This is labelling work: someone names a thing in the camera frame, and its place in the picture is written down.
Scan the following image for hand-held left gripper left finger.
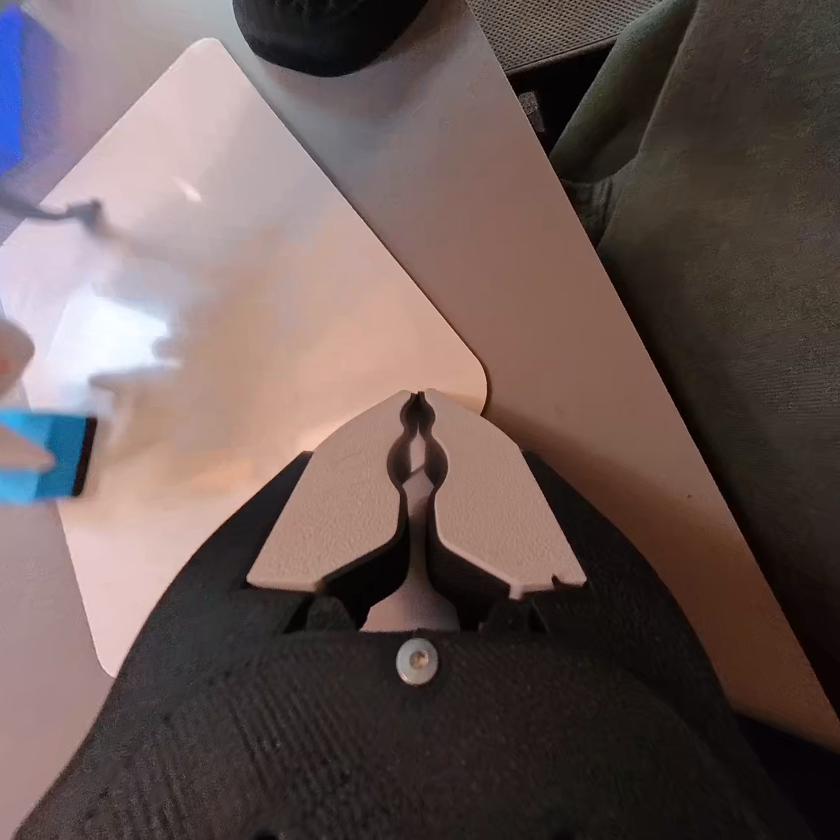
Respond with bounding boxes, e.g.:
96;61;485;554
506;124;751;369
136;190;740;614
248;391;420;592

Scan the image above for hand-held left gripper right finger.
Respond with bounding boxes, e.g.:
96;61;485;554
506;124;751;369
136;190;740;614
422;388;588;599

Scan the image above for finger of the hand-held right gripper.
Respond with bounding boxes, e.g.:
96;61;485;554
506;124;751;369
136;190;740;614
0;425;56;475

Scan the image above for blue whiteboard eraser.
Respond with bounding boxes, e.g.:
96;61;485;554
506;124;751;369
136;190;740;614
0;410;98;505

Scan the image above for white whiteboard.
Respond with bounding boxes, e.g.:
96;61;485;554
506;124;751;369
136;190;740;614
0;38;492;678

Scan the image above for blue plastic bin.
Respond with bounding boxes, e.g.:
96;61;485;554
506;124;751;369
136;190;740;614
0;0;61;173

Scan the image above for black honeycomb pad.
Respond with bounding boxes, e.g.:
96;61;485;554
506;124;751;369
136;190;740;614
233;0;432;78

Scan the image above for grey mesh chair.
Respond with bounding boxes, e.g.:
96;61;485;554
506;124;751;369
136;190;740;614
467;0;659;74

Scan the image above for black strap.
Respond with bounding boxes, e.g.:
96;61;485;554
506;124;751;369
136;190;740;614
0;187;104;227

